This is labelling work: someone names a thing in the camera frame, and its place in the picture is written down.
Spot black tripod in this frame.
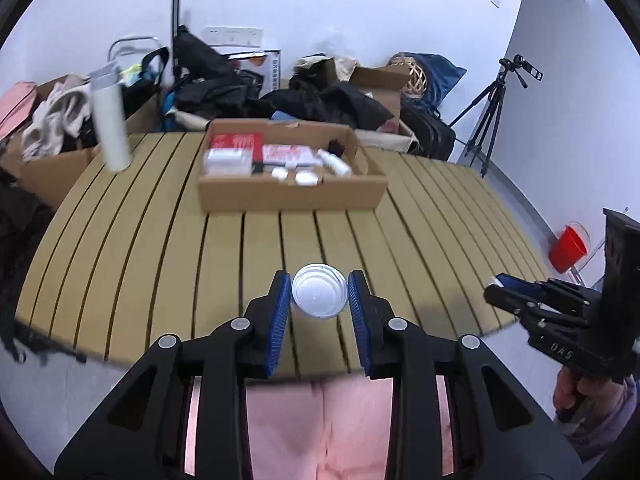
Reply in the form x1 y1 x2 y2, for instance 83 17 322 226
447 67 516 178

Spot red bucket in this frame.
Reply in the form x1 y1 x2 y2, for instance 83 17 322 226
548 221 592 275

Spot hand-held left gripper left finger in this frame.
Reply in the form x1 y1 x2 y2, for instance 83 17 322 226
54 270 292 480

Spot white flat box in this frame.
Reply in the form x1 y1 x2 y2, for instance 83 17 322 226
205 149 252 176

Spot pink pants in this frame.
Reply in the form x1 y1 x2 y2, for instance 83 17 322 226
185 375 456 480

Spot white wall outlets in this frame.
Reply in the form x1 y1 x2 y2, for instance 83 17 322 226
202 26 265 48

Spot pink backpack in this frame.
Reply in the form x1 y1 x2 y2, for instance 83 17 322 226
0 81 38 138

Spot dark cloth pile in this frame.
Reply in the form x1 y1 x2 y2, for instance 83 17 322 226
0 167 56 356

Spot dark blue bag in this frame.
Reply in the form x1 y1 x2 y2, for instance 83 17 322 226
390 51 468 111

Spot tall white bottle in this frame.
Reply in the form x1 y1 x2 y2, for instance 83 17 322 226
89 62 133 172

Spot red flat box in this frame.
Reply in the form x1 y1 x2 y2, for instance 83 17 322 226
210 133 264 151

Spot printed appliance box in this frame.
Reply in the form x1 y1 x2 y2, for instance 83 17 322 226
220 49 282 91

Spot open cardboard box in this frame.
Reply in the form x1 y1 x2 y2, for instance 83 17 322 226
347 64 412 121

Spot person's right forearm purple sleeve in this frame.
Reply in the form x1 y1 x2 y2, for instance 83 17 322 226
555 377 639 463

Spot wicker ball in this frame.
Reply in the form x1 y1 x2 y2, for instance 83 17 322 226
389 57 429 99

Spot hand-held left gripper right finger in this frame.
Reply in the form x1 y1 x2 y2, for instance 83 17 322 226
347 270 583 480

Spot shallow cardboard box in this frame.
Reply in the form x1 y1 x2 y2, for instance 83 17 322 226
197 118 390 213

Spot beige clothes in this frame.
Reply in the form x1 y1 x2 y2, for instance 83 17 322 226
20 74 96 161

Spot pile of black clothes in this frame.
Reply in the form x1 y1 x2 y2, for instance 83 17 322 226
175 72 396 133

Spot large cardboard box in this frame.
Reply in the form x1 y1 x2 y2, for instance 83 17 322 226
0 75 161 211

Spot white tube bottle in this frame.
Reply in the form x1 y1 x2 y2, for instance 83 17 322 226
318 149 352 177

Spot small cardboard box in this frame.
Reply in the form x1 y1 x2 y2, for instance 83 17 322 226
292 55 358 86

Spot black fabric bag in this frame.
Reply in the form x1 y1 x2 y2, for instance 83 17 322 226
172 25 246 91

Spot red and white packet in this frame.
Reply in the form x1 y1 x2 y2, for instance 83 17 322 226
262 144 321 168

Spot person's right hand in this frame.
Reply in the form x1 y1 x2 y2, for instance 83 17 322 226
555 366 628 413

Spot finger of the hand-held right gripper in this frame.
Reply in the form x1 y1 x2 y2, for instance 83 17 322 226
483 286 554 331
494 274 599 309

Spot black trolley handle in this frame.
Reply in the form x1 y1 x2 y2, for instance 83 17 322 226
166 0 190 86

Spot black suitcase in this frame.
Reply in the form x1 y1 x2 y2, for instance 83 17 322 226
400 102 457 161

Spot metal tube frame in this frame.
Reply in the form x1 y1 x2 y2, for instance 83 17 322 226
107 35 161 68

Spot black tote bag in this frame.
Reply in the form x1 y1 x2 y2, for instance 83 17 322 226
140 46 173 106

